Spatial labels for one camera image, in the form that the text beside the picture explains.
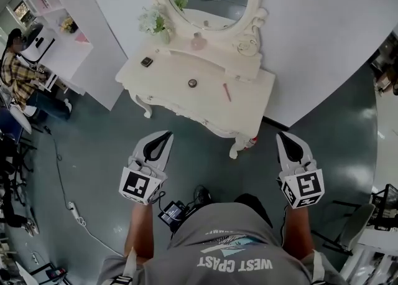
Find white box appliance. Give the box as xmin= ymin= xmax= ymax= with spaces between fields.
xmin=21 ymin=25 xmax=56 ymax=62

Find white side table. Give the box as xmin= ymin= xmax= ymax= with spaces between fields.
xmin=338 ymin=227 xmax=398 ymax=285

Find white shelf unit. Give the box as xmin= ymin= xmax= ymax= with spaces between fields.
xmin=17 ymin=0 xmax=129 ymax=112

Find yellow flowers in pot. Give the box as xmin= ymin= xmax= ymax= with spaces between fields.
xmin=59 ymin=17 xmax=77 ymax=34

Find white power strip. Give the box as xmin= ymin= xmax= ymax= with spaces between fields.
xmin=68 ymin=202 xmax=86 ymax=227

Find white flowers in vase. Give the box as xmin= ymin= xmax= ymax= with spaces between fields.
xmin=137 ymin=3 xmax=174 ymax=45

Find blue chair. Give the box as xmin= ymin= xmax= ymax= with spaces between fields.
xmin=0 ymin=108 xmax=34 ymax=141

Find person's left forearm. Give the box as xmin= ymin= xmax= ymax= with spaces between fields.
xmin=124 ymin=202 xmax=155 ymax=259

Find cream dressing table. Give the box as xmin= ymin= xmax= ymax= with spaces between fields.
xmin=114 ymin=6 xmax=276 ymax=159

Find black device with screen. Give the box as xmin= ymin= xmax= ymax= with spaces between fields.
xmin=157 ymin=200 xmax=190 ymax=231

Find gray chair black legs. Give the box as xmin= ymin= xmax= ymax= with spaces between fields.
xmin=310 ymin=201 xmax=377 ymax=256

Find black wire rack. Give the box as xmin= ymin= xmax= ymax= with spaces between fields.
xmin=371 ymin=184 xmax=398 ymax=231

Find person's left shoe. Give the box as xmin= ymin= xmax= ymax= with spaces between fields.
xmin=194 ymin=185 xmax=212 ymax=205

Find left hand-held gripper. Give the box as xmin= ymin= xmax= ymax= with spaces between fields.
xmin=118 ymin=130 xmax=174 ymax=206

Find black floor cable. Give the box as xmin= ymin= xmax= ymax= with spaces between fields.
xmin=43 ymin=124 xmax=74 ymax=205

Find pink perfume bottle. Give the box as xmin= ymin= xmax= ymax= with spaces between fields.
xmin=191 ymin=32 xmax=208 ymax=50

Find black office chair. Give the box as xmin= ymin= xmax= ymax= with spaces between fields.
xmin=0 ymin=134 xmax=38 ymax=207

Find person's right forearm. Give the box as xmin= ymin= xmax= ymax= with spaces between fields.
xmin=284 ymin=205 xmax=315 ymax=261

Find white cable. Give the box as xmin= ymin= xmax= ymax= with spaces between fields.
xmin=82 ymin=223 xmax=127 ymax=258

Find person's gray shirt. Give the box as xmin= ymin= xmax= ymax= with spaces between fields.
xmin=96 ymin=202 xmax=348 ymax=285

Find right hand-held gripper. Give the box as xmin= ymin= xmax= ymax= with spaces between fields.
xmin=275 ymin=131 xmax=325 ymax=210

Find person's black trousers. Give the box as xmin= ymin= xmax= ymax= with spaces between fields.
xmin=234 ymin=193 xmax=274 ymax=228

